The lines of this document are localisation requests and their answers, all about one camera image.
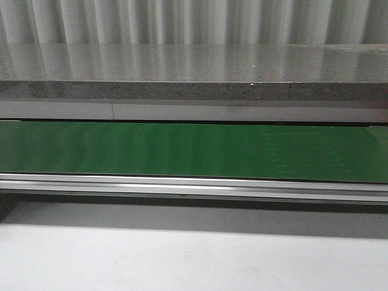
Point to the white rear conveyor panel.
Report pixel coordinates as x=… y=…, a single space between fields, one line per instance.
x=210 y=111

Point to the green conveyor belt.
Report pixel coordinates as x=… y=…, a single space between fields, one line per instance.
x=299 y=152

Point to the grey granite counter slab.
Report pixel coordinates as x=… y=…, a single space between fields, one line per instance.
x=195 y=72

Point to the white pleated curtain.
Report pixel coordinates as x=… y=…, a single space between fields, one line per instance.
x=194 y=22

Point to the aluminium conveyor side rail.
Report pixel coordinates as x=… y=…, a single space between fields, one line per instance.
x=197 y=188

